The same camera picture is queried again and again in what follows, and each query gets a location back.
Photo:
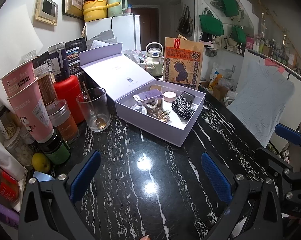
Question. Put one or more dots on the beige intercom panel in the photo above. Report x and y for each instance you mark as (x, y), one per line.
(46, 8)

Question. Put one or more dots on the small purple box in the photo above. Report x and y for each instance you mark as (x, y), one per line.
(148, 97)

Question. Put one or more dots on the gingham scrunchie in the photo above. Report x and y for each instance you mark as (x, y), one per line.
(183, 108)

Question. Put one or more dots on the green label jar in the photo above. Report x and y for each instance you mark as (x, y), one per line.
(55, 150)

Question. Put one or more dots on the gold hair clip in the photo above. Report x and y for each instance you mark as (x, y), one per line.
(163, 116)

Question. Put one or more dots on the clear jar white pieces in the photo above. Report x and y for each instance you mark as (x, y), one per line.
(19, 152)

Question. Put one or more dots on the orange powder jar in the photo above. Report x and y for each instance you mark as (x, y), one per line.
(64, 125)

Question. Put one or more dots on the person's left hand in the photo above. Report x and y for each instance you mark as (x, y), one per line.
(146, 238)

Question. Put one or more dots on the green kettle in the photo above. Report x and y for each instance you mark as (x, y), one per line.
(115, 6)

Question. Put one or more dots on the white fridge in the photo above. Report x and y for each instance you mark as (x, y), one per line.
(123, 28)

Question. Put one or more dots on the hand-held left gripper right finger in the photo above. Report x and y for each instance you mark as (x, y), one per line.
(216, 177)

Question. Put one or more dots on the glass tumbler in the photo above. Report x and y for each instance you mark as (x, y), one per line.
(93, 110)

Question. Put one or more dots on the green tote bag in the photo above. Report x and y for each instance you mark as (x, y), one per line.
(229, 3)
(211, 25)
(239, 35)

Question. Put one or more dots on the yellow pot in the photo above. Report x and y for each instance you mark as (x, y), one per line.
(94, 11)

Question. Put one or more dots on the pale patterned cloth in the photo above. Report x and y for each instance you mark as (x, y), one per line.
(260, 100)

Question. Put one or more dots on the red thermos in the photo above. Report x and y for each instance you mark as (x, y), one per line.
(68, 95)

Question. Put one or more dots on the pile of plastic bags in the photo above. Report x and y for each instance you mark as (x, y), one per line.
(221, 82)

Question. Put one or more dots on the black printed box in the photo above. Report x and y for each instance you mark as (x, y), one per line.
(74, 52)

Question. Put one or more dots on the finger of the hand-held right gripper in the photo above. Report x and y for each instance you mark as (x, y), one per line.
(288, 133)
(273, 158)

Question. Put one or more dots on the row of bottles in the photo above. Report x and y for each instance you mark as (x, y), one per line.
(270, 48)

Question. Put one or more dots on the grey plastic bag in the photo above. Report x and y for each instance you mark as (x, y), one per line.
(104, 35)

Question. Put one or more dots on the yellow lemon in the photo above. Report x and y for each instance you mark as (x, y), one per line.
(41, 162)

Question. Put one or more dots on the brown door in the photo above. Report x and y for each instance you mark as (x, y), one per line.
(148, 22)

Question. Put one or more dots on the pink round compact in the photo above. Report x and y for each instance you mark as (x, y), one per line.
(170, 96)

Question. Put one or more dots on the brown paper bag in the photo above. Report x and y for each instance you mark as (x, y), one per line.
(183, 65)

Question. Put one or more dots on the purple packet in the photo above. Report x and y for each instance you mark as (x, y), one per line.
(3, 213)

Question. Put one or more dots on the gold spoon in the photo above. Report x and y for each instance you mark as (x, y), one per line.
(100, 123)

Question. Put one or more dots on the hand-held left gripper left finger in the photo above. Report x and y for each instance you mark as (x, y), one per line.
(85, 175)

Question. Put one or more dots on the lavender gift box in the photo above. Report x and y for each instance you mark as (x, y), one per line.
(150, 130)

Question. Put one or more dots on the dark jar clear lid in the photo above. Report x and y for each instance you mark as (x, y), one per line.
(59, 62)

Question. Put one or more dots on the gold box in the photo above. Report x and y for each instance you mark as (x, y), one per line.
(156, 87)

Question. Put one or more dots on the pink paper cup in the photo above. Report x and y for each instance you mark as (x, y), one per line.
(16, 77)
(31, 112)

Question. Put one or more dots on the red label jar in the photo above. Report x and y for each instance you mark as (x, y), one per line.
(3, 182)

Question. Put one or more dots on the plush slippers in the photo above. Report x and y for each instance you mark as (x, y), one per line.
(284, 155)

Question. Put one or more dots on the cream water bottle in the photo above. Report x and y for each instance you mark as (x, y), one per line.
(154, 61)

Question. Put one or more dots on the marbled hair claw clip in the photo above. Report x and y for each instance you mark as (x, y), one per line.
(150, 106)

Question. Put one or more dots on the brown powder jar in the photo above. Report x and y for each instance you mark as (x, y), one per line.
(46, 87)

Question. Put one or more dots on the white pouch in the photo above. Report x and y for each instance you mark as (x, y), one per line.
(4, 160)

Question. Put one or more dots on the pastel blue pink box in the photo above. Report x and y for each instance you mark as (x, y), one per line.
(43, 176)

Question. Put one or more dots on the hanging brown bag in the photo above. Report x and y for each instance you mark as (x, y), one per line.
(185, 20)

